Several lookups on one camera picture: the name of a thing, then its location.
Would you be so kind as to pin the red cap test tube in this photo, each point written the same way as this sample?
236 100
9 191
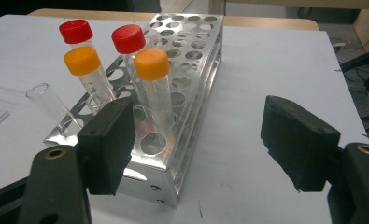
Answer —
76 31
128 39

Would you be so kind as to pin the black metal stand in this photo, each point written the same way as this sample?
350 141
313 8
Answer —
364 59

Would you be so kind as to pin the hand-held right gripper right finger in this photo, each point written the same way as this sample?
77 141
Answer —
300 146

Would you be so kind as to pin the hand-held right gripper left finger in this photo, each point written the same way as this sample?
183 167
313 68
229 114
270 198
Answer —
106 146

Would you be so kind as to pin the metal test tube rack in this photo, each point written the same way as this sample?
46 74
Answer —
148 183

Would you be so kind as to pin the orange cap test tube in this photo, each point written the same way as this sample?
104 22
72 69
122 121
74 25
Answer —
151 63
82 60

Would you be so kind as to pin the white table cover board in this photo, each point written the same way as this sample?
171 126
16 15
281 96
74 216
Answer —
266 68

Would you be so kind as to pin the black cabinet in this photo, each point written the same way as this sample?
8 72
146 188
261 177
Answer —
63 5

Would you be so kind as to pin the wooden table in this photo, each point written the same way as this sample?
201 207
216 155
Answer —
266 22

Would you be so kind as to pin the light wooden desk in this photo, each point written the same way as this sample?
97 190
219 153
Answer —
367 28

